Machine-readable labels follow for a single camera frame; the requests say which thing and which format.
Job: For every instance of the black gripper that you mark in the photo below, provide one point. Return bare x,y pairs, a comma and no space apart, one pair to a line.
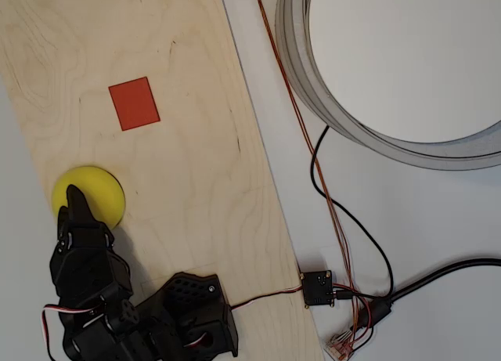
80,239

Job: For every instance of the yellow round ball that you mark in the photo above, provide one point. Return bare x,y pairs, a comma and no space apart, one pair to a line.
102,192

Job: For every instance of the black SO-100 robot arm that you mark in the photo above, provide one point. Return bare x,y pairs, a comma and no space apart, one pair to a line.
188,298

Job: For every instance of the red square plate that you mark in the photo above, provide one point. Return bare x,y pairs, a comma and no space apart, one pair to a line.
134,103

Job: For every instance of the light plywood board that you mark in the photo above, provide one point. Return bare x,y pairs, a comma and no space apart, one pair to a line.
215,181

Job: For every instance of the small black controller board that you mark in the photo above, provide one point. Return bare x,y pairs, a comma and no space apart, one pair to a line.
318,288

